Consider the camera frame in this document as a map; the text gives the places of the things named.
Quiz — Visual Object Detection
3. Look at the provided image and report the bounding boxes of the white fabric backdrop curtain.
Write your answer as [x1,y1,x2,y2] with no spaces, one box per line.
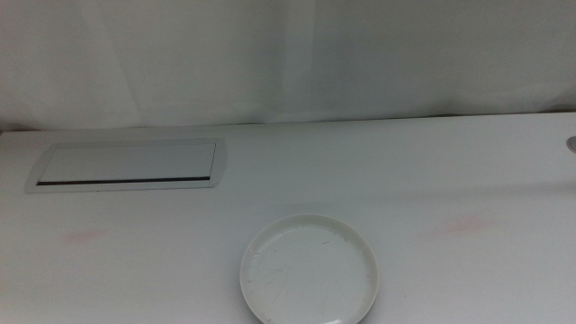
[0,0,576,132]

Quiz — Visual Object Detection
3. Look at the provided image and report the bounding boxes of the grey rectangular cable hatch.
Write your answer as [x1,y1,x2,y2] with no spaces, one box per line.
[25,138,229,194]

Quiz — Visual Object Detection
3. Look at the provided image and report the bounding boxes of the white shallow bowl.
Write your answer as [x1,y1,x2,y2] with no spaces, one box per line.
[239,213,380,324]

